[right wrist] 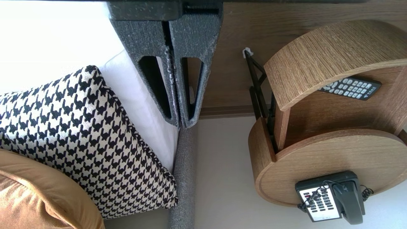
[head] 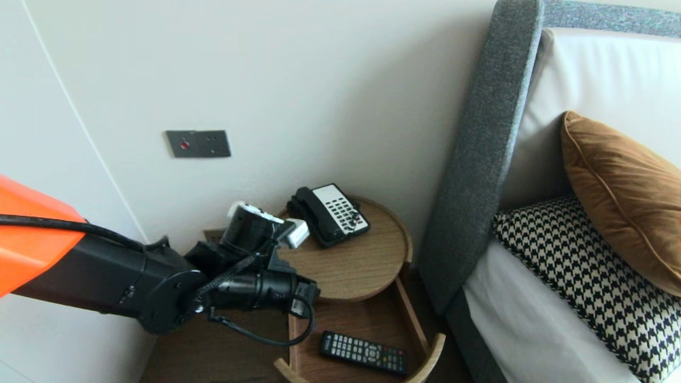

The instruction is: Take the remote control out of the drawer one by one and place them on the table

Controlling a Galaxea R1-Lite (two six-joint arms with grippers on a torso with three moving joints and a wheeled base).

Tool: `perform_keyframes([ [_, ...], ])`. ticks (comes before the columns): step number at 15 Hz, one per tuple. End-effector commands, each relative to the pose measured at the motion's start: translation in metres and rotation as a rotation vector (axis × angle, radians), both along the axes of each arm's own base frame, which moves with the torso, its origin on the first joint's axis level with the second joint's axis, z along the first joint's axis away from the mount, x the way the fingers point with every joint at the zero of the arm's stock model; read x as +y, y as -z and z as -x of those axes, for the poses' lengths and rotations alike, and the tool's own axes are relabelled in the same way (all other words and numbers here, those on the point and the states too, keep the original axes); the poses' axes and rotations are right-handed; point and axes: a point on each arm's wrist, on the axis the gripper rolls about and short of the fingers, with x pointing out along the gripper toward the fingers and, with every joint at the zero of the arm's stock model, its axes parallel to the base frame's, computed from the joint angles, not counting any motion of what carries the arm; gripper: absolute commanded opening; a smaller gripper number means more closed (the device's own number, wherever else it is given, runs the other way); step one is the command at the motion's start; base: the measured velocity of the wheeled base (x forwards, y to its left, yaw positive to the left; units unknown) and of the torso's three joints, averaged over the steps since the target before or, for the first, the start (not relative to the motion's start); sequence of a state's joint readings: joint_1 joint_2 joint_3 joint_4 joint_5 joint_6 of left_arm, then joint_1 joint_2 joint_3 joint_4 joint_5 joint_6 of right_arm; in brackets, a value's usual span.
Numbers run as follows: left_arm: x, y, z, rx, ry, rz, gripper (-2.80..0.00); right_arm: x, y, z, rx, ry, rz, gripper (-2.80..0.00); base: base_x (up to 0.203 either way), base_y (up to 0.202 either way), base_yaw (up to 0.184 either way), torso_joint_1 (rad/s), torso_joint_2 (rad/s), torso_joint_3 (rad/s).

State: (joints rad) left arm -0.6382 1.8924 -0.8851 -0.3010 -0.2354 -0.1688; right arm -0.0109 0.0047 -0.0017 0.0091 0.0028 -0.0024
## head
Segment black remote control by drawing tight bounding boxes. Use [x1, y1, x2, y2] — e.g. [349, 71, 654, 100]
[319, 331, 409, 377]

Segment black telephone handset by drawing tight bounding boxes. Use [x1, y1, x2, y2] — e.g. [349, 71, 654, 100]
[294, 186, 346, 243]

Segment black and white telephone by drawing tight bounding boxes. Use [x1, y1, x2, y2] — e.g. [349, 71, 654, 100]
[290, 183, 372, 248]

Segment white bed sheet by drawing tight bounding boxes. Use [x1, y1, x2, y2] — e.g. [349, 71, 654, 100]
[462, 239, 660, 383]

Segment black white houndstooth pillow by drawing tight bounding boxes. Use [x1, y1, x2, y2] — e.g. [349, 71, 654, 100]
[492, 195, 681, 383]

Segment brown velvet pillow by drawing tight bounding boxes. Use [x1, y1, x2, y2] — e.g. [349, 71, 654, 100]
[560, 111, 681, 297]

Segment white padded headboard cushion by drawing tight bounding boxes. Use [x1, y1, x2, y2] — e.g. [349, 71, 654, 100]
[500, 28, 681, 211]

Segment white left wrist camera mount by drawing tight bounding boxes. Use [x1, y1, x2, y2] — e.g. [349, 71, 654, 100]
[228, 201, 310, 249]

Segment grey wall outlet plate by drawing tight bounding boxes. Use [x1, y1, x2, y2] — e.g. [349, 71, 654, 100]
[200, 130, 231, 157]

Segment grey switch plate red button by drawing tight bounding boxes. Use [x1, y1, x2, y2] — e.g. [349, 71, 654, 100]
[166, 131, 202, 159]

